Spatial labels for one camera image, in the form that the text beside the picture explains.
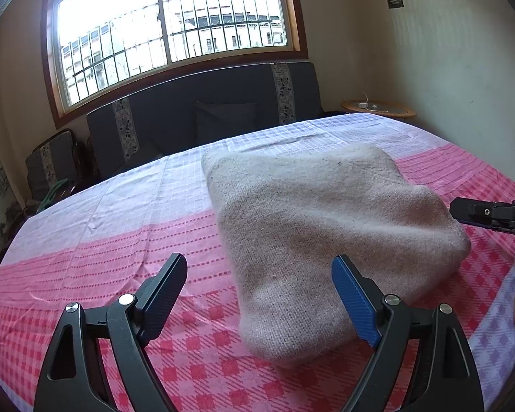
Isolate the round wooden side table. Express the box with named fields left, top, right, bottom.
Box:
left=340, top=100, right=417, bottom=120

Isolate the dark sofa with patterned stripes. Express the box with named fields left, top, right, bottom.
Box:
left=86, top=61, right=328, bottom=169

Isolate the beige knitted sweater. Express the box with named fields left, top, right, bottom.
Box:
left=201, top=144, right=473, bottom=368

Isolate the white charger with cable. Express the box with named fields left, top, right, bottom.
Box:
left=355, top=92, right=382, bottom=109

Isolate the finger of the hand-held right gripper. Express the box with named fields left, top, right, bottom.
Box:
left=457, top=219, right=512, bottom=231
left=449, top=197, right=512, bottom=226

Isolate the dark armchair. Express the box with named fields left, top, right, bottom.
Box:
left=25, top=129, right=92, bottom=201

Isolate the green hose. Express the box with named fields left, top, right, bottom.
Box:
left=38, top=178, right=75, bottom=214

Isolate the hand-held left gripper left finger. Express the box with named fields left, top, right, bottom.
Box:
left=33, top=252, right=188, bottom=412

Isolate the pink and white checked bedsheet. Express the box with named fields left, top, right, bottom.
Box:
left=0, top=112, right=515, bottom=412

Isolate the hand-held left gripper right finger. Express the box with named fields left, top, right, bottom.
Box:
left=331, top=254, right=485, bottom=412

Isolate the dark sofa cushion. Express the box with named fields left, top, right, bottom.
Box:
left=193, top=102, right=259, bottom=145

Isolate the barred window with wooden frame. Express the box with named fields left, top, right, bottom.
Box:
left=41, top=0, right=310, bottom=130

